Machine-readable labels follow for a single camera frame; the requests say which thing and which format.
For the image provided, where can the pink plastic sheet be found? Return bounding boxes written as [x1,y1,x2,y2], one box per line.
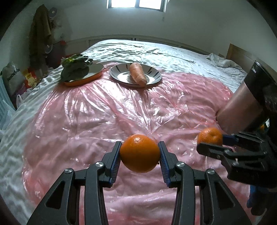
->
[21,62,256,225]

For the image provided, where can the blue gloved hand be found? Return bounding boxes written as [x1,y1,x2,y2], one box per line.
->
[247,185,269,216]

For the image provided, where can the green leafy vegetable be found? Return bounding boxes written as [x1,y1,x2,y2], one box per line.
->
[59,54,93,83]

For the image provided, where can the window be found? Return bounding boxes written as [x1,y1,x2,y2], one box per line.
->
[107,0,169,12]

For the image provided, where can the brown hanging coat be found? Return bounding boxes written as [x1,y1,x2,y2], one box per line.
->
[29,4,53,70]

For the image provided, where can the light blue suitcase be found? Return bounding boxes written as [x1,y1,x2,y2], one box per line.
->
[1,77,9,129]

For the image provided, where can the white bed duvet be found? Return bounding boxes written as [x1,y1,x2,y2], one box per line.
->
[1,40,249,224]

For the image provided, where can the tangerine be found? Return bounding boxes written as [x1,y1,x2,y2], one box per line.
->
[120,134,160,173]
[197,128,223,145]

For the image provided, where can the white patterned plate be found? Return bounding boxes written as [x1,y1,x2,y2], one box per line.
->
[109,62,162,88]

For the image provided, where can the orange rimmed plate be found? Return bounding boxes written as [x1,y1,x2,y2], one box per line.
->
[63,64,104,87]

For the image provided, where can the white fan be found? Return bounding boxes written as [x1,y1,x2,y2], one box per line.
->
[49,7,58,19]

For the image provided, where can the wooden headboard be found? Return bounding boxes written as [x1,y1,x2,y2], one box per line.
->
[226,44,276,81]

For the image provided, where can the black and steel appliance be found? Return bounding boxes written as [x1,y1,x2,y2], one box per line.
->
[216,61,276,134]

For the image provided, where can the yellow red snack packages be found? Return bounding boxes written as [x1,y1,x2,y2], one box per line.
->
[23,67,40,89]

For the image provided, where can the carrot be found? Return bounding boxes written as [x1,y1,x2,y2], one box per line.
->
[129,62,147,87]

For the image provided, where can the grey printed bag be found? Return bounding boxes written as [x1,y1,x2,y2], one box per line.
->
[1,62,25,96]

